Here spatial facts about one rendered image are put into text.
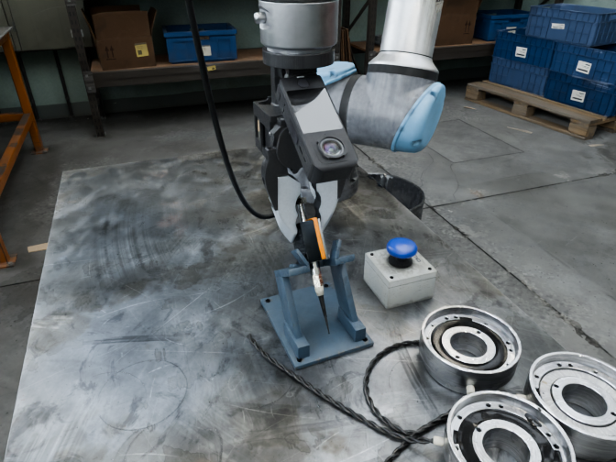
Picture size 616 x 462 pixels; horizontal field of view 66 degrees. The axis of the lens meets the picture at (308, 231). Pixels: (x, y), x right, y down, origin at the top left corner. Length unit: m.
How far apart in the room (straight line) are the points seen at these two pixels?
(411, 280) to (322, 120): 0.26
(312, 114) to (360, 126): 0.35
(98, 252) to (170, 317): 0.21
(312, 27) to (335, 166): 0.13
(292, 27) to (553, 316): 1.74
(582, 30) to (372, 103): 3.49
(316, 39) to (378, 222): 0.43
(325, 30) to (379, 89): 0.33
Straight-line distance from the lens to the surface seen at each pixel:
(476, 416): 0.50
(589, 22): 4.18
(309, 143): 0.43
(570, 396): 0.58
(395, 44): 0.80
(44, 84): 4.38
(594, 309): 2.16
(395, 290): 0.62
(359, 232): 0.79
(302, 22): 0.46
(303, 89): 0.48
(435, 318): 0.59
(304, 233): 0.53
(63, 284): 0.75
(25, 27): 4.08
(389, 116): 0.78
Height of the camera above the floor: 1.21
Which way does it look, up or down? 31 degrees down
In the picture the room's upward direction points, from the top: straight up
